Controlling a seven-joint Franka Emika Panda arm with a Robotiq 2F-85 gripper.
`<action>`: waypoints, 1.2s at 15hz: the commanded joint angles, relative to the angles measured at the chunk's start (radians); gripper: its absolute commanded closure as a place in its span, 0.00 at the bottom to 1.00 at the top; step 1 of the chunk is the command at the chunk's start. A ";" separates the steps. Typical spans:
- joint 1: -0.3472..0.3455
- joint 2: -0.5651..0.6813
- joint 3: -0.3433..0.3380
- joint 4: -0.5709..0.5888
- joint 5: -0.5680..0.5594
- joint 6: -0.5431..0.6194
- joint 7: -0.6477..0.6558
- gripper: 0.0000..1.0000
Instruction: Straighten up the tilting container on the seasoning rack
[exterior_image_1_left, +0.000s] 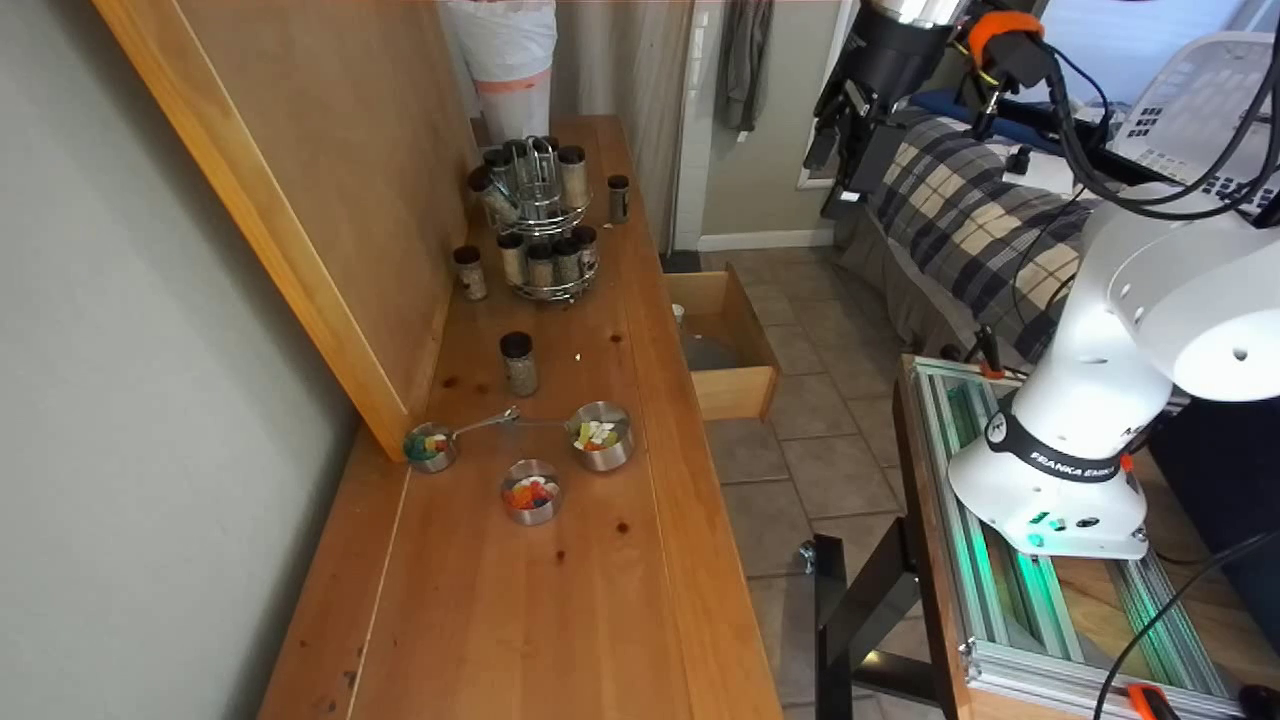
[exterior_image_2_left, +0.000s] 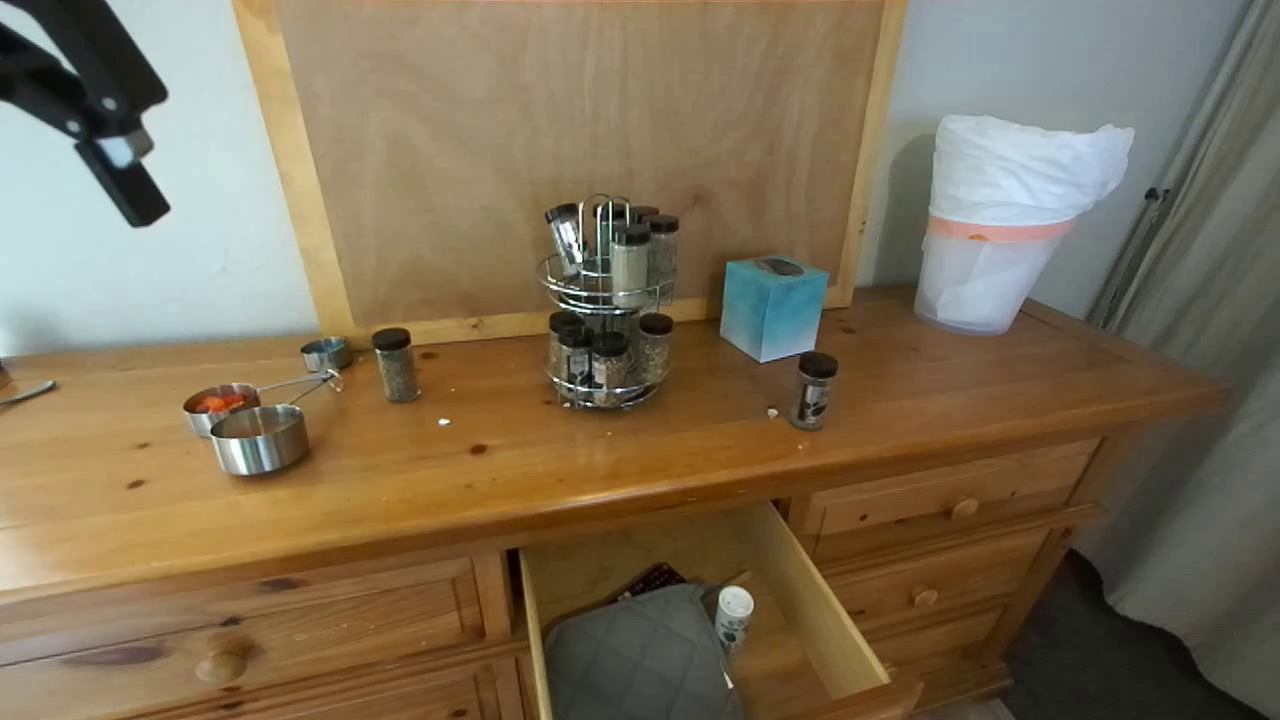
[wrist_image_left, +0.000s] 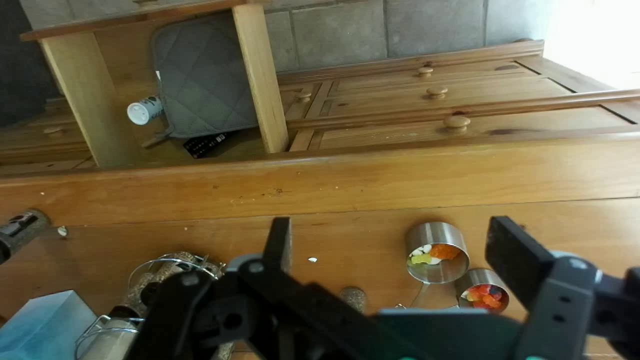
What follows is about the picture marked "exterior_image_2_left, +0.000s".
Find open wooden drawer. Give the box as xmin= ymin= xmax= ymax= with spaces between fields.
xmin=517 ymin=502 xmax=924 ymax=720

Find blue tissue box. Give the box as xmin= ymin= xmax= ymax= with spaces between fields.
xmin=717 ymin=256 xmax=831 ymax=367

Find grey quilted pad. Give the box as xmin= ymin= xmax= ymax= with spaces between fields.
xmin=543 ymin=582 xmax=747 ymax=720

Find framed plywood board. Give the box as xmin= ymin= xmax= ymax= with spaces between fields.
xmin=230 ymin=0 xmax=912 ymax=349

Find white plastic trash bin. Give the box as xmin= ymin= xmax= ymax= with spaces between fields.
xmin=912 ymin=214 xmax=1076 ymax=340

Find grey curtain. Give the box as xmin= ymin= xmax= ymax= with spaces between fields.
xmin=1076 ymin=0 xmax=1280 ymax=720

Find closed wooden drawer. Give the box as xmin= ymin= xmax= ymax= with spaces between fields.
xmin=0 ymin=556 xmax=487 ymax=720
xmin=125 ymin=654 xmax=532 ymax=720
xmin=800 ymin=436 xmax=1105 ymax=543
xmin=827 ymin=520 xmax=1059 ymax=632

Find large steel measuring cup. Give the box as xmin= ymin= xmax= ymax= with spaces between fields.
xmin=208 ymin=373 xmax=349 ymax=486

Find steel cup with orange contents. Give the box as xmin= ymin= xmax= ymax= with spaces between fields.
xmin=180 ymin=376 xmax=335 ymax=442

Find chrome wire spice rack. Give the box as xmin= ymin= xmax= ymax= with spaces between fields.
xmin=535 ymin=193 xmax=683 ymax=418

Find small steel measuring cup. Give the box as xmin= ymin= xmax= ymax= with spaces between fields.
xmin=294 ymin=334 xmax=358 ymax=380

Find wooden dresser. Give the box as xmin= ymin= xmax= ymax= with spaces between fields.
xmin=0 ymin=283 xmax=1232 ymax=720

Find metal utensil handle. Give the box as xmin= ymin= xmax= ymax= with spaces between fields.
xmin=0 ymin=376 xmax=60 ymax=418

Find small white bottle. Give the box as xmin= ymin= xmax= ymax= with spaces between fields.
xmin=711 ymin=582 xmax=760 ymax=656

